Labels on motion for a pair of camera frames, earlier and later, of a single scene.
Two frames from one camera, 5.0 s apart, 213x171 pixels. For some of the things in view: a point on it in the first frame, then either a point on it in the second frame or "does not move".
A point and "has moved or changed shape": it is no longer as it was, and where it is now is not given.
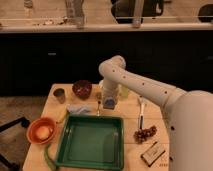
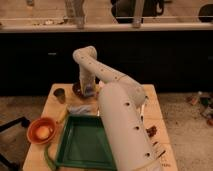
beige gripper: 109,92 → 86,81
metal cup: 60,94 does not move
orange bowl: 41,130 does not move
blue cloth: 81,109 does not move
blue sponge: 109,103 has moved or changed shape
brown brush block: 152,154 does not move
